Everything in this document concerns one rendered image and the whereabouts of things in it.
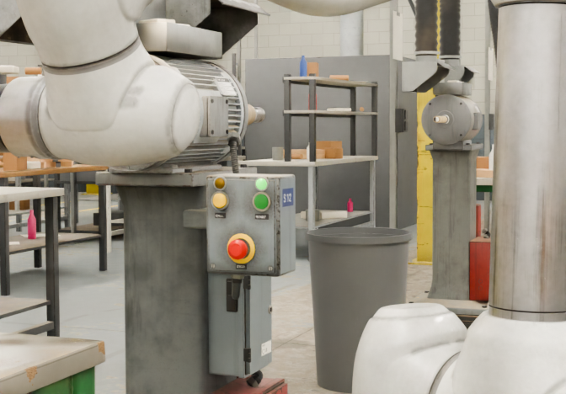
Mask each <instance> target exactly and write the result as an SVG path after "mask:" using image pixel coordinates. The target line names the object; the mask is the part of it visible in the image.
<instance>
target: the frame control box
mask: <svg viewBox="0 0 566 394"><path fill-rule="evenodd" d="M217 176H223V177H224V178H225V179H226V180H227V187H226V188H225V189H224V190H217V189H216V188H215V187H214V184H213V182H214V179H215V178H216V177H217ZM261 176H263V177H266V178H267V179H268V181H269V187H268V188H267V190H265V191H259V190H257V189H256V187H255V180H256V179H257V178H258V177H261ZM220 193H221V194H224V195H225V196H226V198H227V203H226V205H225V206H224V207H223V208H217V207H215V206H214V204H213V197H214V196H215V194H220ZM258 194H264V195H266V196H267V198H268V200H269V204H268V206H267V207H266V208H265V209H262V210H261V209H258V208H257V207H256V206H255V204H254V199H255V197H256V196H257V195H258ZM206 235H207V273H209V274H230V275H231V277H232V298H233V299H234V300H237V299H238V298H239V296H240V288H241V283H242V281H243V279H244V275H251V276H268V277H279V276H282V275H284V274H288V273H290V272H293V271H295V269H296V188H295V175H293V174H252V173H224V174H215V175H209V176H207V177H206ZM236 239H239V240H242V241H244V242H245V243H246V245H247V247H248V252H247V255H246V256H245V257H244V258H242V259H239V260H236V259H233V258H231V256H230V255H229V253H228V250H227V249H228V245H229V243H230V242H231V241H233V240H236Z"/></svg>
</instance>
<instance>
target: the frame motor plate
mask: <svg viewBox="0 0 566 394"><path fill-rule="evenodd" d="M239 172H240V173H252V174H257V168H256V167H247V164H240V167H239ZM224 173H233V172H232V167H222V168H220V169H211V170H202V171H193V172H192V169H185V170H184V172H183V173H109V169H108V171H104V172H97V173H96V174H95V183H96V185H110V186H158V187H197V186H204V185H206V177H207V176H209V175H215V174H224Z"/></svg>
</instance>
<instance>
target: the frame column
mask: <svg viewBox="0 0 566 394"><path fill-rule="evenodd" d="M115 187H116V190H117V192H118V194H119V196H120V199H121V202H122V204H123V206H124V271H125V394H210V393H212V392H214V391H215V390H217V389H219V388H221V387H223V386H225V385H226V384H228V383H230V382H231V381H234V380H236V379H237V377H236V376H233V375H214V374H209V330H208V273H207V235H206V229H194V228H184V214H183V213H184V210H190V209H192V210H197V209H202V208H206V185H204V186H197V187H158V186H115Z"/></svg>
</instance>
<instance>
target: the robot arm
mask: <svg viewBox="0 0 566 394"><path fill-rule="evenodd" d="M153 1H154V0H16V2H17V4H18V7H19V12H20V15H21V17H22V20H23V22H24V26H25V28H26V30H27V33H28V35H29V37H30V39H31V40H32V42H33V44H34V45H35V48H36V50H37V52H38V55H39V57H40V60H41V64H42V66H43V70H44V74H45V75H44V76H41V77H18V78H16V79H14V80H13V81H11V82H10V83H9V84H0V152H11V153H12V154H13V155H14V156H16V157H18V158H20V157H30V158H33V157H35V158H38V159H52V160H62V159H68V160H73V161H75V162H79V163H81V164H86V165H94V166H107V167H117V166H130V165H138V164H144V163H150V162H158V161H162V160H166V159H169V158H172V157H177V156H178V155H179V154H180V153H181V152H182V151H183V150H184V149H186V148H187V146H188V145H189V144H190V143H191V142H192V141H193V140H194V139H195V136H196V134H197V131H198V129H199V123H200V98H199V94H198V91H197V89H196V87H195V85H194V84H193V83H192V82H191V81H190V80H189V79H188V78H186V77H184V76H183V75H181V74H180V73H178V72H176V71H174V70H172V69H171V68H169V67H165V66H156V65H155V63H154V61H153V59H152V58H151V57H150V56H149V55H148V53H147V51H146V50H145V48H144V46H143V44H142V42H141V39H140V37H139V34H138V31H137V27H136V20H137V19H139V18H140V17H141V15H142V13H143V11H144V9H145V8H146V6H147V5H149V4H151V3H152V2H153ZM267 1H270V2H272V3H275V4H277V5H280V6H281V7H284V8H287V9H290V10H292V11H295V12H298V13H303V14H306V15H311V16H318V17H333V16H340V15H346V14H350V13H355V12H358V11H361V10H364V9H367V8H370V7H373V6H376V5H379V4H382V3H386V2H389V1H392V0H267ZM491 2H492V3H493V5H494V6H495V7H496V8H498V9H499V17H498V42H497V67H496V93H495V118H494V168H493V193H492V219H491V244H490V270H489V309H488V310H487V311H483V312H482V313H481V314H480V315H479V316H478V318H477V319H476V320H475V321H474V322H473V323H472V325H471V326H470V327H469V328H468V329H467V328H466V327H465V326H464V324H463V323H462V321H461V320H460V319H459V318H458V317H457V315H456V314H455V313H453V312H452V311H449V310H447V309H446V308H445V307H444V306H443V305H440V304H436V303H409V304H399V305H391V306H384V307H382V308H380V309H379V310H378V311H377V312H376V314H375V315H374V317H373V318H371V319H370V320H369V321H368V323H367V324H366V327H365V329H364V331H363V333H362V335H361V338H360V342H359V345H358V348H357V351H356V354H355V363H354V370H353V381H352V394H566V0H491Z"/></svg>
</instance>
